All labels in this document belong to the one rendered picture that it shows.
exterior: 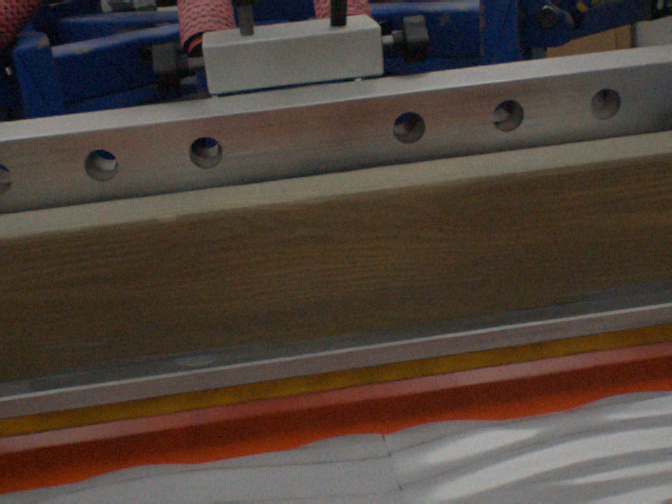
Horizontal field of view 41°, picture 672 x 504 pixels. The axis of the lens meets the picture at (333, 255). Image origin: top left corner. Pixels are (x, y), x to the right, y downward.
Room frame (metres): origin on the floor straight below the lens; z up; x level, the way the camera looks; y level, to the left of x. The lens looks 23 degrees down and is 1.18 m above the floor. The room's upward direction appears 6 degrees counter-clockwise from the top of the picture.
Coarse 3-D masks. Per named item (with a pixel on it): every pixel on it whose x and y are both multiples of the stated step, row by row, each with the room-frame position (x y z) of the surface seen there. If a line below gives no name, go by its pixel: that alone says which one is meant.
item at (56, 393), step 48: (336, 336) 0.34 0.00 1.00; (384, 336) 0.34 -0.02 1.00; (432, 336) 0.33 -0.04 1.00; (480, 336) 0.33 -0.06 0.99; (528, 336) 0.33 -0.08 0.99; (576, 336) 0.34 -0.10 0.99; (0, 384) 0.33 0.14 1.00; (48, 384) 0.32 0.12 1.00; (96, 384) 0.32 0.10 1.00; (144, 384) 0.32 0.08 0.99; (192, 384) 0.32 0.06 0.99; (240, 384) 0.32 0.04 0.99
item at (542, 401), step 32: (608, 352) 0.37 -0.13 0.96; (640, 352) 0.37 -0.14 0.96; (384, 384) 0.36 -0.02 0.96; (416, 384) 0.36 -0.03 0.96; (448, 384) 0.36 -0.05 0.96; (480, 384) 0.35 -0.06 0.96; (512, 384) 0.35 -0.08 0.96; (544, 384) 0.35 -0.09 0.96; (576, 384) 0.35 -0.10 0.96; (608, 384) 0.34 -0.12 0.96; (640, 384) 0.34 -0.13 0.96; (384, 416) 0.34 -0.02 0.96; (416, 416) 0.33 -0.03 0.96; (448, 416) 0.33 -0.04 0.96; (480, 416) 0.33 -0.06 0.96; (512, 416) 0.33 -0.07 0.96
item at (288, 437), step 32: (160, 416) 0.35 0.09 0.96; (192, 416) 0.35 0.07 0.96; (224, 416) 0.35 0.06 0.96; (256, 416) 0.35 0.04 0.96; (288, 416) 0.34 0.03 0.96; (320, 416) 0.34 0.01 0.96; (352, 416) 0.34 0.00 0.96; (0, 448) 0.34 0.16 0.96; (32, 448) 0.34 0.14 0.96; (64, 448) 0.33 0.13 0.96; (96, 448) 0.33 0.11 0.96; (128, 448) 0.33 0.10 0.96; (160, 448) 0.33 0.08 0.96; (192, 448) 0.33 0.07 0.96; (224, 448) 0.32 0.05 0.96; (256, 448) 0.32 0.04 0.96; (288, 448) 0.32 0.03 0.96; (0, 480) 0.32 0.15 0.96; (32, 480) 0.31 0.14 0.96; (64, 480) 0.31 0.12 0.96
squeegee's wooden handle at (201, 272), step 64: (192, 192) 0.36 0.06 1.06; (256, 192) 0.35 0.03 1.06; (320, 192) 0.34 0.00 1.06; (384, 192) 0.34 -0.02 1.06; (448, 192) 0.34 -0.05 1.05; (512, 192) 0.35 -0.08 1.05; (576, 192) 0.35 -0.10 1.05; (640, 192) 0.35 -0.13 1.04; (0, 256) 0.33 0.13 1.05; (64, 256) 0.33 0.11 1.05; (128, 256) 0.33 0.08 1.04; (192, 256) 0.33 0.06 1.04; (256, 256) 0.34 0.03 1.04; (320, 256) 0.34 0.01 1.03; (384, 256) 0.34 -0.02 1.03; (448, 256) 0.34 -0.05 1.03; (512, 256) 0.35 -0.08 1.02; (576, 256) 0.35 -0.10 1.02; (640, 256) 0.35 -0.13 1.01; (0, 320) 0.33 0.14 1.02; (64, 320) 0.33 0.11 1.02; (128, 320) 0.33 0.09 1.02; (192, 320) 0.33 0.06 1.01; (256, 320) 0.34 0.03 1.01; (320, 320) 0.34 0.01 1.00; (384, 320) 0.34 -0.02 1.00
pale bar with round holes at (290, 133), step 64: (512, 64) 0.63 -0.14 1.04; (576, 64) 0.61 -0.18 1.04; (640, 64) 0.59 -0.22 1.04; (0, 128) 0.59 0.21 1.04; (64, 128) 0.57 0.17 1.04; (128, 128) 0.57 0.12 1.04; (192, 128) 0.57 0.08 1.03; (256, 128) 0.57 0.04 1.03; (320, 128) 0.58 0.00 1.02; (384, 128) 0.58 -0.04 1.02; (448, 128) 0.58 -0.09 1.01; (512, 128) 0.59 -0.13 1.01; (576, 128) 0.59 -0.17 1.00; (640, 128) 0.59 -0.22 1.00; (0, 192) 0.56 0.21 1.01; (64, 192) 0.56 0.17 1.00; (128, 192) 0.56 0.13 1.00
